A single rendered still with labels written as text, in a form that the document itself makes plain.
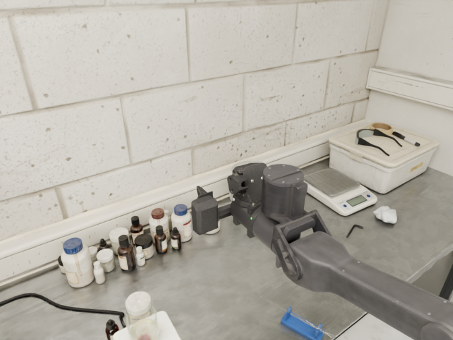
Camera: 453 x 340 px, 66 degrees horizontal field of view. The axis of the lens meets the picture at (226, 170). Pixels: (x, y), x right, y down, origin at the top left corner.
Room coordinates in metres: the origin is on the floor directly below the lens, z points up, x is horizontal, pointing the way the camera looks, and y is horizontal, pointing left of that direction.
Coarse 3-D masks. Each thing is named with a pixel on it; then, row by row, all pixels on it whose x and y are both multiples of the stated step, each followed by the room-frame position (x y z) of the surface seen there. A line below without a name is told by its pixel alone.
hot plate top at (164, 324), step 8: (160, 312) 0.52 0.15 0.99; (160, 320) 0.50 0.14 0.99; (168, 320) 0.50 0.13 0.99; (160, 328) 0.48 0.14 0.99; (168, 328) 0.48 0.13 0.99; (120, 336) 0.46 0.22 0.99; (128, 336) 0.46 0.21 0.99; (160, 336) 0.46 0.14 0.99; (168, 336) 0.46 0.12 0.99; (176, 336) 0.46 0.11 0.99
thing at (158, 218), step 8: (160, 208) 0.89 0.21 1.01; (152, 216) 0.86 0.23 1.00; (160, 216) 0.86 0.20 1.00; (152, 224) 0.85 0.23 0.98; (160, 224) 0.85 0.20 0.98; (168, 224) 0.87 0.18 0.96; (152, 232) 0.85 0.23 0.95; (168, 232) 0.87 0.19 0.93; (152, 240) 0.86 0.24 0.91; (168, 240) 0.86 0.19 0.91
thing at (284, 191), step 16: (272, 176) 0.41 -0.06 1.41; (288, 176) 0.41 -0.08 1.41; (272, 192) 0.39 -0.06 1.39; (288, 192) 0.39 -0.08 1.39; (304, 192) 0.39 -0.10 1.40; (272, 208) 0.39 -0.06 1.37; (288, 208) 0.39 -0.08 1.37; (288, 224) 0.37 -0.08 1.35; (304, 224) 0.38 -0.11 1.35; (320, 224) 0.39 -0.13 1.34; (288, 256) 0.34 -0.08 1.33; (288, 272) 0.33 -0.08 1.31
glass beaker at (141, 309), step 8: (136, 304) 0.48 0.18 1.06; (144, 304) 0.49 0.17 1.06; (152, 304) 0.48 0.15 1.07; (128, 312) 0.46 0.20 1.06; (136, 312) 0.48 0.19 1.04; (144, 312) 0.49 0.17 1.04; (152, 312) 0.48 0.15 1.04; (128, 320) 0.46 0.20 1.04; (136, 320) 0.48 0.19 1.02; (152, 320) 0.44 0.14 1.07; (128, 328) 0.43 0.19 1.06; (136, 328) 0.42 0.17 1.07; (144, 328) 0.43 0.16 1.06; (152, 328) 0.44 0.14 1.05; (136, 336) 0.43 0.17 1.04; (144, 336) 0.43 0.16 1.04; (152, 336) 0.44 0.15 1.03
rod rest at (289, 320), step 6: (282, 318) 0.57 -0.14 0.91; (288, 318) 0.57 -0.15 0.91; (294, 318) 0.57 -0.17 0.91; (288, 324) 0.55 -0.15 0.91; (294, 324) 0.55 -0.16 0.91; (300, 324) 0.55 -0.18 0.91; (306, 324) 0.55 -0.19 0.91; (294, 330) 0.54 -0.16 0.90; (300, 330) 0.54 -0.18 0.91; (306, 330) 0.54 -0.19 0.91; (312, 330) 0.54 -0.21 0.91; (318, 330) 0.52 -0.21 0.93; (306, 336) 0.52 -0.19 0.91; (312, 336) 0.52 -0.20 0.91; (318, 336) 0.52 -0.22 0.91
